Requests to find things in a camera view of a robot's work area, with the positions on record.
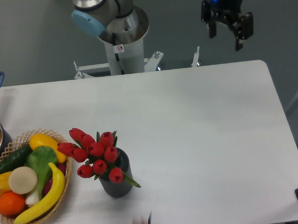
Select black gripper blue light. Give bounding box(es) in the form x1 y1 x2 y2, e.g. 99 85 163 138
201 0 254 51

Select red tulip bouquet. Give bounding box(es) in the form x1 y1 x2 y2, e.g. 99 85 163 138
57 128 141 188

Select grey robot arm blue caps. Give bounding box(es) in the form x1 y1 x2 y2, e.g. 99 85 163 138
71 0 254 51

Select dark grey ribbed vase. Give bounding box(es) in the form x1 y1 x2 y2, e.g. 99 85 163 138
99 148 133 198

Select dark red fruit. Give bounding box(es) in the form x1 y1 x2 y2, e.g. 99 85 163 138
43 163 67 196

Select yellow lemon squash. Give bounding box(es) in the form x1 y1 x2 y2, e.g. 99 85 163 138
28 133 67 164

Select green bok choy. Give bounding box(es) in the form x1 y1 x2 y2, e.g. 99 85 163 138
25 146 58 207

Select woven wicker basket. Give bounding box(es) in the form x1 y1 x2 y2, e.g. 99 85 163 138
0 129 72 224

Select yellow banana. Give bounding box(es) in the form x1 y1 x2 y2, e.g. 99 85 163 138
13 162 65 224

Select dark green cucumber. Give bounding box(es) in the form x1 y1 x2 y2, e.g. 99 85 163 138
0 143 32 174

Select beige round disc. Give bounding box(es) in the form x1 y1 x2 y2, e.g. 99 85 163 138
8 166 37 194

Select yellow bell pepper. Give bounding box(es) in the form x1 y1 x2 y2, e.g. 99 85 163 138
0 171 12 195

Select orange fruit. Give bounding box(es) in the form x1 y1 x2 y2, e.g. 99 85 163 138
0 191 25 216

